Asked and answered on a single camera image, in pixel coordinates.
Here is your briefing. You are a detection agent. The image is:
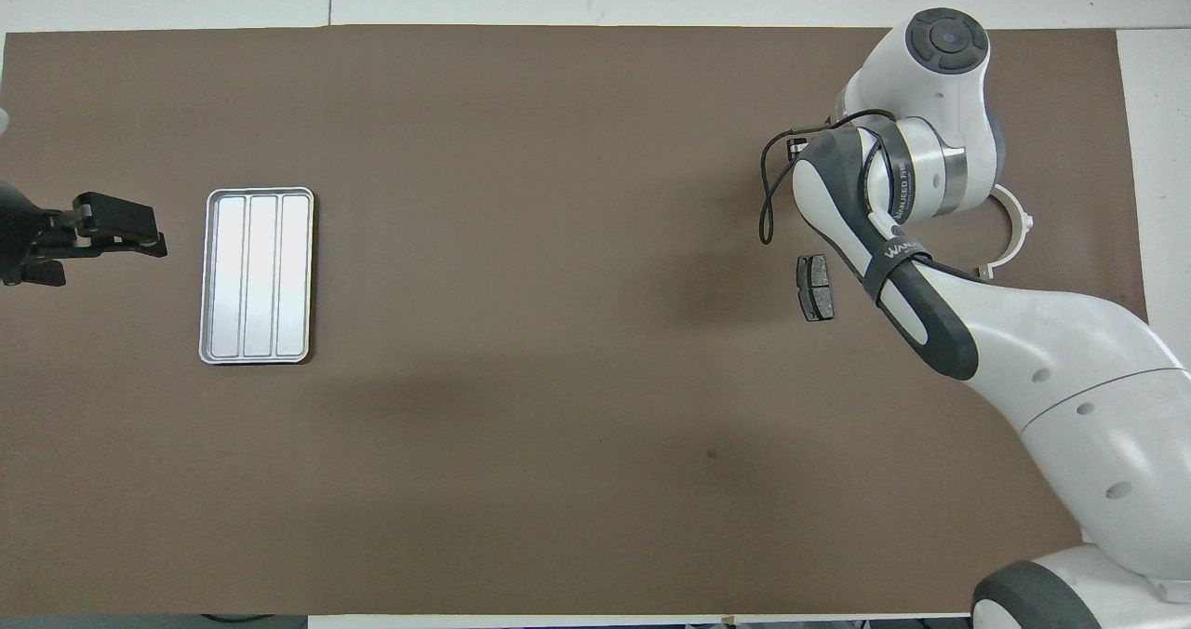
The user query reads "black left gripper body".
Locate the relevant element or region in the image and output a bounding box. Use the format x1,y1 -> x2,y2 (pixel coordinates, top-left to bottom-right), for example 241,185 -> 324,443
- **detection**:
0,181 -> 75,288

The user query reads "silver metal tray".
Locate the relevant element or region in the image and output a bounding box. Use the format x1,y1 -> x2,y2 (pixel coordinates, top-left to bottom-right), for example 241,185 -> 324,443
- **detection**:
198,187 -> 315,366

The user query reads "small dark brake pad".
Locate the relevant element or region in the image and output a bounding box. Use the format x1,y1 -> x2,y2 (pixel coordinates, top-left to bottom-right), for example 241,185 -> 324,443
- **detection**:
796,254 -> 836,323

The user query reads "brown table mat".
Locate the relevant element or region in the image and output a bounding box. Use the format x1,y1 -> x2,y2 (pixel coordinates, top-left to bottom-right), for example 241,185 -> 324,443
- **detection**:
0,24 -> 1183,616

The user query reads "white half-ring bracket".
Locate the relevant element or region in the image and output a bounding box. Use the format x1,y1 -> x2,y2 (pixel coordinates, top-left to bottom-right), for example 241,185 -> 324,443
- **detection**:
972,185 -> 1036,281

